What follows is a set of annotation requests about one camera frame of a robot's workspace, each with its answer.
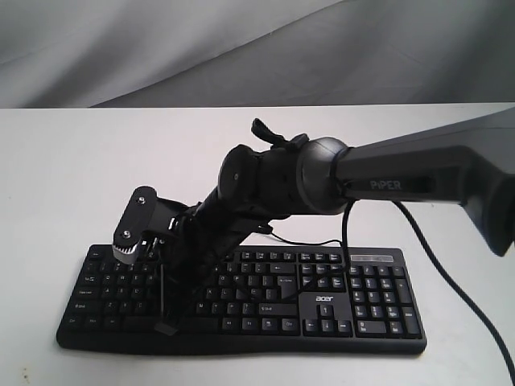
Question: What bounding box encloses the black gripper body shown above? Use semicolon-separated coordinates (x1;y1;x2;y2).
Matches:
156;200;274;298

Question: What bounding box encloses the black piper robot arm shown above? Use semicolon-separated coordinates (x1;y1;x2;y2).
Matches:
159;109;514;335

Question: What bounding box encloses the black acer keyboard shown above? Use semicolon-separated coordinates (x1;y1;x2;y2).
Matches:
56;244;426;355

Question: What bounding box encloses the grey backdrop cloth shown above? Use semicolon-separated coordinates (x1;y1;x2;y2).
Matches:
1;1;514;108

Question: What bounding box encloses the black keyboard usb cable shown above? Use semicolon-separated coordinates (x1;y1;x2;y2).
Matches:
265;227;347;250

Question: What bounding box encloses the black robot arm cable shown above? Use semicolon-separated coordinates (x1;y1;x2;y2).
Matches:
337;176;515;386

